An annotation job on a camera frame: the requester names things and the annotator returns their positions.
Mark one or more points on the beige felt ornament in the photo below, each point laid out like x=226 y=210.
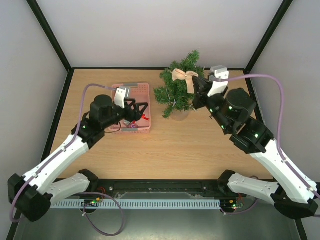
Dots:
x=178 y=74

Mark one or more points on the light blue cable duct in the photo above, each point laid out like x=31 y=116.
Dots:
x=141 y=204

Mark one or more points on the black frame rail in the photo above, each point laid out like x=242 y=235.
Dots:
x=160 y=186

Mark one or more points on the pink plastic basket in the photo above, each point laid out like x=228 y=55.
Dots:
x=141 y=93

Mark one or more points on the red ribbon bow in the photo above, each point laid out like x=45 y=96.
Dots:
x=144 y=117

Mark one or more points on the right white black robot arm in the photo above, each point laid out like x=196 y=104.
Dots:
x=292 y=193

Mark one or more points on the small green christmas tree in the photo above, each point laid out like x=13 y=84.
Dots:
x=177 y=88

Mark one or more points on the clear led string lights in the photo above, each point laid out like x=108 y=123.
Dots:
x=181 y=103

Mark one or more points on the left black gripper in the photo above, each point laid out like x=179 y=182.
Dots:
x=136 y=115

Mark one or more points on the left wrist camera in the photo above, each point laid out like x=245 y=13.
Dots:
x=121 y=93

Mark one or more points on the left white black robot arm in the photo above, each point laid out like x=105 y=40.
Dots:
x=28 y=193

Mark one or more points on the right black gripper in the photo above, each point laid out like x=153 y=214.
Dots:
x=202 y=92

